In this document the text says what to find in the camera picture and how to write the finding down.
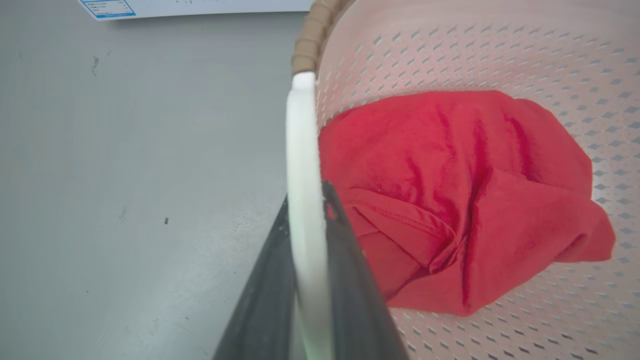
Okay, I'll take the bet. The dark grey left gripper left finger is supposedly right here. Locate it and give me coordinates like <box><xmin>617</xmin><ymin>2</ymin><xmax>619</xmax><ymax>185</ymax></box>
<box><xmin>213</xmin><ymin>195</ymin><xmax>299</xmax><ymax>360</ymax></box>

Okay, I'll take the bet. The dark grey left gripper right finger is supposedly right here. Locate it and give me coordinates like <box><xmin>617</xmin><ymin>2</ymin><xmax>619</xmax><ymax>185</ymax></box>
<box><xmin>322</xmin><ymin>180</ymin><xmax>410</xmax><ymax>360</ymax></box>

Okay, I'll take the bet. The white perforated laundry basket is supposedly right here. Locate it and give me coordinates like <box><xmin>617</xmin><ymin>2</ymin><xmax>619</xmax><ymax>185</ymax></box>
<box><xmin>285</xmin><ymin>0</ymin><xmax>640</xmax><ymax>360</ymax></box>

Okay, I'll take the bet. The red cloth garment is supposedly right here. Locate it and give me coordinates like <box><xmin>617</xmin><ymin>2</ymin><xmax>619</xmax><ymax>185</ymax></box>
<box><xmin>318</xmin><ymin>90</ymin><xmax>617</xmax><ymax>317</ymax></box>

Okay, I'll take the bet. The white paper sheet blue print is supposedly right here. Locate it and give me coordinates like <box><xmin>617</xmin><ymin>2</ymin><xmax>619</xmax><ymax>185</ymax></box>
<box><xmin>78</xmin><ymin>0</ymin><xmax>315</xmax><ymax>21</ymax></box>

